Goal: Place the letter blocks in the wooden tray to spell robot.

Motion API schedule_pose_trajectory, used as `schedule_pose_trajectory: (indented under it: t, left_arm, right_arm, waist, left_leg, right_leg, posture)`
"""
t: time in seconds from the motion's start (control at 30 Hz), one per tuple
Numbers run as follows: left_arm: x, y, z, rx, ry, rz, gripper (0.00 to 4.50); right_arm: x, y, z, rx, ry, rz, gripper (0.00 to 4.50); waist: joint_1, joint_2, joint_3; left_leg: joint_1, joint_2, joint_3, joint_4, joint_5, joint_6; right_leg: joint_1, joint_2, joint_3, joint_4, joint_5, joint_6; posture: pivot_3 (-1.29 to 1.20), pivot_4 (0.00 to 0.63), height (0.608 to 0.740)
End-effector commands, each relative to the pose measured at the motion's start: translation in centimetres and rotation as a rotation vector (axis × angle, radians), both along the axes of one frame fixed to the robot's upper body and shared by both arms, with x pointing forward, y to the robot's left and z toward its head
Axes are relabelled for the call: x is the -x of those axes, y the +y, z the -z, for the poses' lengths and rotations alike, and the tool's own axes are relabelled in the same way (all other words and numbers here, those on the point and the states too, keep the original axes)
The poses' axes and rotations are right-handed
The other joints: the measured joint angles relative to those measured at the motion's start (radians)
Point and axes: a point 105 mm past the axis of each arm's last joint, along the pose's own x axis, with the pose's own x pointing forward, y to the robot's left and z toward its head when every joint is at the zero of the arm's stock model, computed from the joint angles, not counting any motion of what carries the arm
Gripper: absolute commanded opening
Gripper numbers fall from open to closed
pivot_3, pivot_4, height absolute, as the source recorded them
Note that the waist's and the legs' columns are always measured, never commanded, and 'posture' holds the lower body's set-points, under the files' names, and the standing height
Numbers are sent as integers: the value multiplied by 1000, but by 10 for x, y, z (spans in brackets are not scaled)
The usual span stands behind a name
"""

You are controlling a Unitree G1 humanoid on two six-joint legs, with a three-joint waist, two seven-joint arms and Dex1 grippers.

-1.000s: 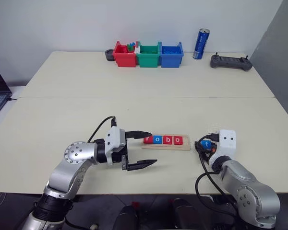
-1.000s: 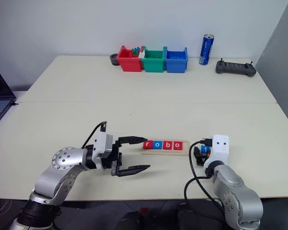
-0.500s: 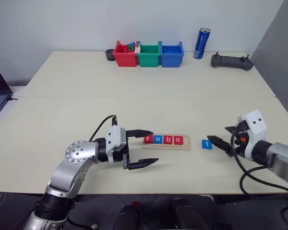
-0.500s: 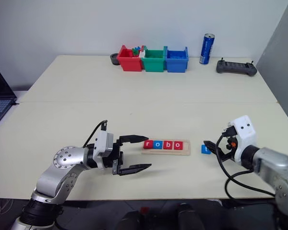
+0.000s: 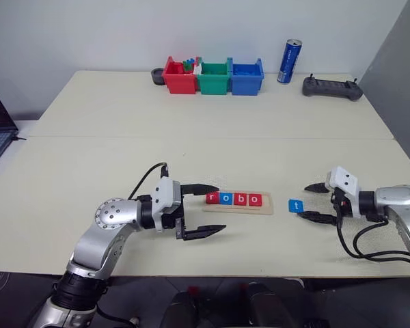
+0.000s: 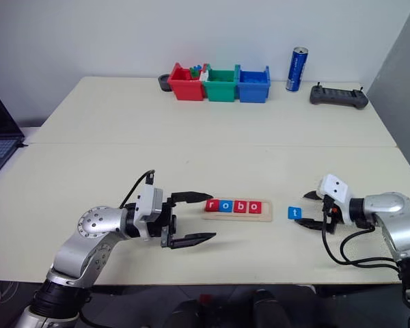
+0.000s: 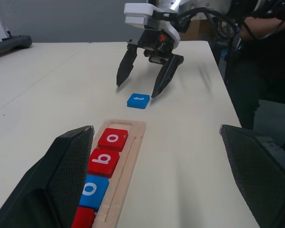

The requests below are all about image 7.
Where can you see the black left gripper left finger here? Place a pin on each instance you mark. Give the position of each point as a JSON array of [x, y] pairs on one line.
[[38, 190]]

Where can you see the red letter r block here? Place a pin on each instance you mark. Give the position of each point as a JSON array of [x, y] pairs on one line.
[[84, 217]]

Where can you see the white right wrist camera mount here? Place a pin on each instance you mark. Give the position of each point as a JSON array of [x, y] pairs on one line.
[[142, 10]]

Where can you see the red letter b block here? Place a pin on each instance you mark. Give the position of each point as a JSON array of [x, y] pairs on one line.
[[104, 162]]

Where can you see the grey handheld controller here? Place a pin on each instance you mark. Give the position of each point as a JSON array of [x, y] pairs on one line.
[[12, 45]]

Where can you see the brown cardboard box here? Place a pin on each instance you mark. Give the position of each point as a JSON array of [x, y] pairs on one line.
[[194, 31]]

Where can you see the long wooden letter tray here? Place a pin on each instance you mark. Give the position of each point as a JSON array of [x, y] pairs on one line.
[[130, 152]]

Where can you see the blue letter o block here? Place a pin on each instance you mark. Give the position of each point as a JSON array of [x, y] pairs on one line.
[[93, 192]]

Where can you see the red letter o block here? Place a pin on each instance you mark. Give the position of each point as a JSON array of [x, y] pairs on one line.
[[112, 140]]

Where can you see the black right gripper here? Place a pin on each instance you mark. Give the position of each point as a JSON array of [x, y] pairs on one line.
[[154, 45]]

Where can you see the blue letter t block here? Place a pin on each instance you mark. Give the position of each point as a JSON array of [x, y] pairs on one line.
[[138, 101]]

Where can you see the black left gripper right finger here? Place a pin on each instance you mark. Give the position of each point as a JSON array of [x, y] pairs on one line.
[[259, 171]]

